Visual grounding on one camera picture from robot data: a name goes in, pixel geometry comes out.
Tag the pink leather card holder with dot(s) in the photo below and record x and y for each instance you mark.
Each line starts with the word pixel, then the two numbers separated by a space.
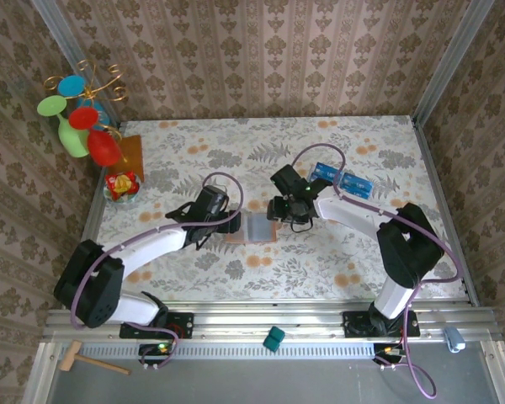
pixel 252 229

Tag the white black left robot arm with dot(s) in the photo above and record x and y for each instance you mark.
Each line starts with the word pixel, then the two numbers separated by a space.
pixel 160 246

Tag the blue credit card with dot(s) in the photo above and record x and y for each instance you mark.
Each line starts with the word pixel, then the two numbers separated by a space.
pixel 326 168
pixel 353 195
pixel 355 189
pixel 357 181

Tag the floral patterned table cover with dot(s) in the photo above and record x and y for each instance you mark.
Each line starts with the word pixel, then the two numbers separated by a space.
pixel 235 139

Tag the clear glass bowl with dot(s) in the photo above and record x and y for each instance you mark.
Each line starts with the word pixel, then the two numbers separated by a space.
pixel 130 198

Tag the red yellow snack packet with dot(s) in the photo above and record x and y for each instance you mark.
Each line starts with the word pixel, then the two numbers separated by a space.
pixel 120 185

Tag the brown wooden rack base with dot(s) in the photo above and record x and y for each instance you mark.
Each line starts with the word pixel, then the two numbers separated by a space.
pixel 132 153

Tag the small dark green box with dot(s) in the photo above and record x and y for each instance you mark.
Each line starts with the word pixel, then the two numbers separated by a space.
pixel 274 338

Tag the red plastic wine glass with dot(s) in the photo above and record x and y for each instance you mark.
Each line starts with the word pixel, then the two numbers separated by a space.
pixel 105 147

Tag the grey metal sheet panel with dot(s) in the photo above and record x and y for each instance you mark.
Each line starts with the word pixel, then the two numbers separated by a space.
pixel 278 379

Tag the green plastic wine glass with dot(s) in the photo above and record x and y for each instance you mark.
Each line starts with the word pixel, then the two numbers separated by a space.
pixel 73 141

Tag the small wooden mallet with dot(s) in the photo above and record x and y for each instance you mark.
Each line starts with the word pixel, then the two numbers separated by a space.
pixel 70 357

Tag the blue plastic wine glass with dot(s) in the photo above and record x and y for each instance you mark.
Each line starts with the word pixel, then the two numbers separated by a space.
pixel 71 86

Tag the grey white clamp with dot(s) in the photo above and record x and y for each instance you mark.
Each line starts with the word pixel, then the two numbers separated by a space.
pixel 454 340

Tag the wide aluminium frame rail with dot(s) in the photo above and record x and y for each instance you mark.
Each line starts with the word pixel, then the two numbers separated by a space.
pixel 235 320

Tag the aluminium table side rail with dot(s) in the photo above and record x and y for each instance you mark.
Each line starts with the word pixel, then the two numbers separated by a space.
pixel 94 210
pixel 445 210

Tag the aluminium corner post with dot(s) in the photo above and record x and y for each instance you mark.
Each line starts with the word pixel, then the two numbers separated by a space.
pixel 460 42
pixel 65 42

